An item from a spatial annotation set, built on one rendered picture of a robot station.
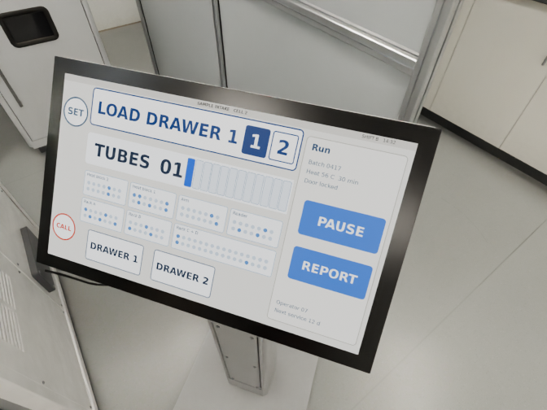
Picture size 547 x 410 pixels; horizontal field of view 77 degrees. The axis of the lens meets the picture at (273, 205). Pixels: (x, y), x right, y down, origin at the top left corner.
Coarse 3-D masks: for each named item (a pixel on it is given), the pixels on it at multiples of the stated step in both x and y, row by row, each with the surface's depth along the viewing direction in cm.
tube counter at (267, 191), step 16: (160, 160) 46; (176, 160) 45; (192, 160) 45; (208, 160) 44; (160, 176) 46; (176, 176) 46; (192, 176) 45; (208, 176) 45; (224, 176) 44; (240, 176) 44; (256, 176) 43; (272, 176) 43; (208, 192) 45; (224, 192) 44; (240, 192) 44; (256, 192) 43; (272, 192) 43; (288, 192) 42; (272, 208) 43
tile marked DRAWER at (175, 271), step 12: (156, 252) 48; (168, 252) 47; (156, 264) 48; (168, 264) 48; (180, 264) 47; (192, 264) 47; (204, 264) 46; (156, 276) 48; (168, 276) 48; (180, 276) 47; (192, 276) 47; (204, 276) 47; (180, 288) 48; (192, 288) 47; (204, 288) 47
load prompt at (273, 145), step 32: (96, 96) 47; (128, 96) 46; (128, 128) 46; (160, 128) 45; (192, 128) 44; (224, 128) 43; (256, 128) 42; (288, 128) 41; (256, 160) 43; (288, 160) 42
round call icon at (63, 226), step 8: (56, 216) 51; (64, 216) 51; (72, 216) 50; (56, 224) 51; (64, 224) 51; (72, 224) 51; (56, 232) 51; (64, 232) 51; (72, 232) 51; (64, 240) 51; (72, 240) 51
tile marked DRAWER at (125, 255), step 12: (96, 240) 50; (108, 240) 49; (120, 240) 49; (96, 252) 50; (108, 252) 50; (120, 252) 49; (132, 252) 49; (108, 264) 50; (120, 264) 50; (132, 264) 49
